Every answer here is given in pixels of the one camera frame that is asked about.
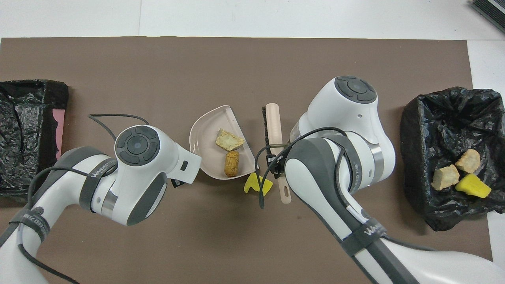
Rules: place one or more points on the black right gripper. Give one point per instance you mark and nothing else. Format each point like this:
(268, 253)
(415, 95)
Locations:
(279, 165)

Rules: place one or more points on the beige hand brush black bristles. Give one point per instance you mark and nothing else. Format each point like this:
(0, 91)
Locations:
(273, 122)

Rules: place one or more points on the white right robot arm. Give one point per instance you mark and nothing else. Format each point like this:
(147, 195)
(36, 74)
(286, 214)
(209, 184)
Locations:
(347, 118)

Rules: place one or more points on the black plastic trash bag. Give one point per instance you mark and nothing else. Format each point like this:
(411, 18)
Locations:
(426, 130)
(31, 130)

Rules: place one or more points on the orange striped sponge chunk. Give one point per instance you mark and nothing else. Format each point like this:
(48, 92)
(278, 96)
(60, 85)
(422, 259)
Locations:
(468, 160)

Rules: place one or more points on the pale cream sponge chunk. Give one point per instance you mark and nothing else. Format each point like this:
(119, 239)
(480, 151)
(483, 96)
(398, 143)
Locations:
(229, 140)
(445, 177)

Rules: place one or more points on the pink plastic bin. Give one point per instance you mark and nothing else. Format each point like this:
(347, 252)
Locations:
(59, 134)

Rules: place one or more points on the yellow notched sponge piece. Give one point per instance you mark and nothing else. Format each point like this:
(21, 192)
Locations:
(252, 184)

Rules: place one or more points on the dark grey ribbed device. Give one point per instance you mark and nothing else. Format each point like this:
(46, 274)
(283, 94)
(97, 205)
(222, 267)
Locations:
(491, 10)

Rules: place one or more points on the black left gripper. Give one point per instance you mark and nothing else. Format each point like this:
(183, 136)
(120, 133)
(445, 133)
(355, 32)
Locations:
(178, 184)

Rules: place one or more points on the green and yellow sponge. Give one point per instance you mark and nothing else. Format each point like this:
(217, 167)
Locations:
(472, 186)

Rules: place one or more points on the brown table mat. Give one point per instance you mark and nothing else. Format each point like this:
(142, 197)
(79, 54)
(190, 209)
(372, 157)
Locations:
(197, 71)

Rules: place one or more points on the brown cracked sponge lump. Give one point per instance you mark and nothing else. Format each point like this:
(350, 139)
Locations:
(232, 163)

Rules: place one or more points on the beige plastic dustpan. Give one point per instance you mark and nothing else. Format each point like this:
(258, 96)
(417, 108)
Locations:
(205, 138)

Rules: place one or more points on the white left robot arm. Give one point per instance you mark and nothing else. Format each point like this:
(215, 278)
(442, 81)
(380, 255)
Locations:
(138, 169)

